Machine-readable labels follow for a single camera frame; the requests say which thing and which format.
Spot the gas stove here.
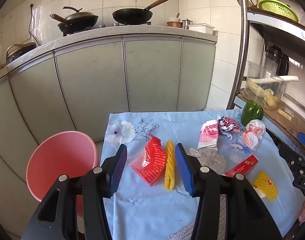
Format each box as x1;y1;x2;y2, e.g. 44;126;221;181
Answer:
63;21;152;37

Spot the white rectangular container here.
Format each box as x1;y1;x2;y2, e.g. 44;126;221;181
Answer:
188;23;215;35

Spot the green bell pepper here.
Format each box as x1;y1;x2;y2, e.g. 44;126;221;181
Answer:
241;100;264;125

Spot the steel wool scrubber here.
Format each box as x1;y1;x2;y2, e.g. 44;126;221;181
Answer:
168;195;228;240

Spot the orange printed plastic wrapper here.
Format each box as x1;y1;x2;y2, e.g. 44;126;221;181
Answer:
242;119;266;152

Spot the grey kitchen counter cabinet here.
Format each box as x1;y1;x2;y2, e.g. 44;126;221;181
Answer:
0;25;218;238

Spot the clear crumpled plastic wrap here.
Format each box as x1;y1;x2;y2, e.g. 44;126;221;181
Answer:
187;148;226;175

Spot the light blue floral tablecloth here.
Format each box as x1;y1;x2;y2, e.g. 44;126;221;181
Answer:
103;109;305;240

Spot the corn cob in husk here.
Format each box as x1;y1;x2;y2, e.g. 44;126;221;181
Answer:
246;79;268;98

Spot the pink plastic bin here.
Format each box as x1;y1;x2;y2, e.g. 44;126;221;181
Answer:
26;130;100;217

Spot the metal kitchen shelf rack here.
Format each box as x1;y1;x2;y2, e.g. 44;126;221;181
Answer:
226;0;305;155

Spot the pink and white packet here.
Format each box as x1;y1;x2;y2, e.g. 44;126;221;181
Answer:
197;120;220;151

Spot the black wok with wooden handle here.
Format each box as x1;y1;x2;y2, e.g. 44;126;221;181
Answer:
112;0;172;25

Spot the white leek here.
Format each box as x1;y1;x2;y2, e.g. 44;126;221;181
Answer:
247;75;299;85

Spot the cardboard sheet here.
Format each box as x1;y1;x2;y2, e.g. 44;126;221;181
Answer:
239;92;305;155

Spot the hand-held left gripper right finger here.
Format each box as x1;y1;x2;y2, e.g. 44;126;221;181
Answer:
174;143;283;240

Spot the green plastic basket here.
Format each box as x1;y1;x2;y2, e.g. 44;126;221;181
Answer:
258;0;299;23

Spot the red cardboard box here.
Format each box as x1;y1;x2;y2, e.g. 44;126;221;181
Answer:
224;154;258;178

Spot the clear plastic container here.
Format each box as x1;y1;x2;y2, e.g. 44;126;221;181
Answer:
244;60;289;111

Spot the crumpled silver red wrapper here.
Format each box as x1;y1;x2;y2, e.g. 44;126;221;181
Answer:
217;116;243;140

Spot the yellow foam net red sticker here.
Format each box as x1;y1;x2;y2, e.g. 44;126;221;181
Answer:
254;171;279;202

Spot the dark pan lid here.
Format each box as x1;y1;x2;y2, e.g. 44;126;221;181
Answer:
63;6;96;22

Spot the black pan with wooden handle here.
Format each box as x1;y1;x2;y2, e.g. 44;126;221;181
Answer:
50;13;99;34

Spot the ginger root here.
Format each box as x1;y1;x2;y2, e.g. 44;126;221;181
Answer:
264;89;279;109

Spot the red plastic packet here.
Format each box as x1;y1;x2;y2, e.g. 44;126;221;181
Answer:
129;134;166;187

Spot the long yellow foam net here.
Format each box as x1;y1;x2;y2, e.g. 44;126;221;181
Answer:
164;140;176;192

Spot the black power cable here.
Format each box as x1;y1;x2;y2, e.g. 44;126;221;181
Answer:
29;4;42;47

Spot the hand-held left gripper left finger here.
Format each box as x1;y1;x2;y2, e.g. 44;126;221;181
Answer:
23;144;128;240

